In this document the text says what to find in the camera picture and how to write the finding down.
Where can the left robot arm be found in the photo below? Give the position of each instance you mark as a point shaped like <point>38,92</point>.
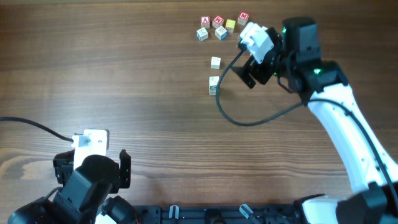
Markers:
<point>83,194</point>

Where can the red letter W block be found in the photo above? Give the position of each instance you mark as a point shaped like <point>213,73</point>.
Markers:
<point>217,21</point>

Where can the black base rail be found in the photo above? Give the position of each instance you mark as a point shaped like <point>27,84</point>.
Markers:
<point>268,214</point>

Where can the plain wooden block left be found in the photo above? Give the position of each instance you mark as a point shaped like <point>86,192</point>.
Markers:
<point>215,63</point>

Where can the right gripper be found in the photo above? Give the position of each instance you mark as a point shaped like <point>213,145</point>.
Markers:
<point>243,73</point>

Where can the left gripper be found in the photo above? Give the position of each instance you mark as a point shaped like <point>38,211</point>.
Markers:
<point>63,165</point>

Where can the white block blue side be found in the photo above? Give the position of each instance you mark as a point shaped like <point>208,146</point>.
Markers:
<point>202,34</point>

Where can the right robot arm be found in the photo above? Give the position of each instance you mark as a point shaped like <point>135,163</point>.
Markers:
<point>295,55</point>

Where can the white block red side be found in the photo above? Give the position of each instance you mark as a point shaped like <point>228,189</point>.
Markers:
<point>213,82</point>

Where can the red letter M block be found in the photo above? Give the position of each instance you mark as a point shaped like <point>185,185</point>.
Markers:
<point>243,18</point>

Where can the red letter A block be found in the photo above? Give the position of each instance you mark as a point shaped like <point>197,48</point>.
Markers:
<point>205,22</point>

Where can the white block centre row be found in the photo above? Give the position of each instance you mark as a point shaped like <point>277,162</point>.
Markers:
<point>221,33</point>

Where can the yellow top block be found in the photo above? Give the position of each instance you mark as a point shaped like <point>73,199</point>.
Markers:
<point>230,25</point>

